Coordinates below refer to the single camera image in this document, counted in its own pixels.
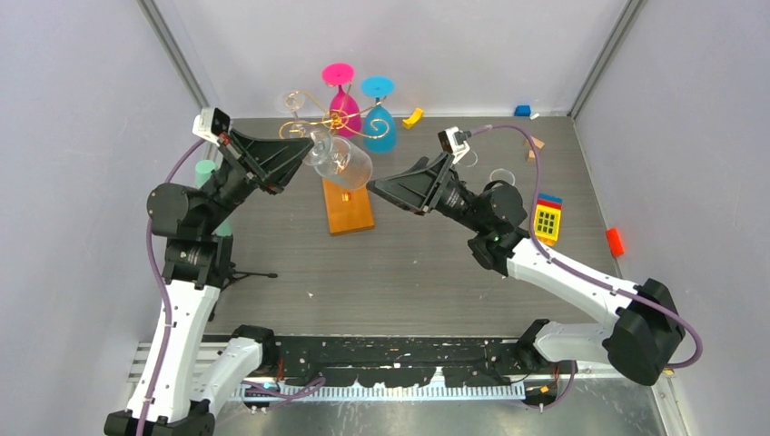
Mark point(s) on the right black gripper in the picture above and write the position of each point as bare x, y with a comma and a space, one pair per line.
420, 189

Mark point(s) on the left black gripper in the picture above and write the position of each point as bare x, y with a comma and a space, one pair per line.
275, 160

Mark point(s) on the clear flute glass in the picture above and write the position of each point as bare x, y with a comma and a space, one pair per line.
469, 160

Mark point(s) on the clear ribbed wine glass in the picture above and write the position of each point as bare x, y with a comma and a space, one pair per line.
502, 175

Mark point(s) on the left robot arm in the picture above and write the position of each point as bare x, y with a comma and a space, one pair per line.
197, 264

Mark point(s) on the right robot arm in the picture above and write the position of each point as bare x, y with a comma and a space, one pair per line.
634, 327

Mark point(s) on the blue wine glass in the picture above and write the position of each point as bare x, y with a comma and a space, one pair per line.
379, 129

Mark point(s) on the orange wooden rack base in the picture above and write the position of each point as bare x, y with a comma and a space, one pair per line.
347, 211

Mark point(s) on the pink wine glass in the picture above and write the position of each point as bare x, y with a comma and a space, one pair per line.
344, 111

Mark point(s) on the yellow toy block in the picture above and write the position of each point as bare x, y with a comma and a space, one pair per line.
410, 121

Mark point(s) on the mint green cup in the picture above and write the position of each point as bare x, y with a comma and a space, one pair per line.
204, 172

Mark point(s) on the small black tripod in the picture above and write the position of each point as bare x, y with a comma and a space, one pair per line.
249, 277

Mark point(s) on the blue toy block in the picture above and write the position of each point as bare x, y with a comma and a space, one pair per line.
523, 110

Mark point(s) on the colourful toy brick building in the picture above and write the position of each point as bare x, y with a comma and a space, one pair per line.
548, 213

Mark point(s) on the red toy block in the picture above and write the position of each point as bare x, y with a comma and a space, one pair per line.
615, 243

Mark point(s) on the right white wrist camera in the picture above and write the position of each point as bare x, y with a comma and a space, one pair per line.
454, 141

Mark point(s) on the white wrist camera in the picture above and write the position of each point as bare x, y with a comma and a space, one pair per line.
454, 141
210, 124

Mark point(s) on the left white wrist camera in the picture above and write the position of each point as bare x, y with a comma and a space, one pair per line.
210, 124

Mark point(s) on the gold wire wine glass rack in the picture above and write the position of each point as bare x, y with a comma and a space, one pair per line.
299, 128

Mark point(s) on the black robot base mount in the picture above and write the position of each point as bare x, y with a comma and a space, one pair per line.
266, 371

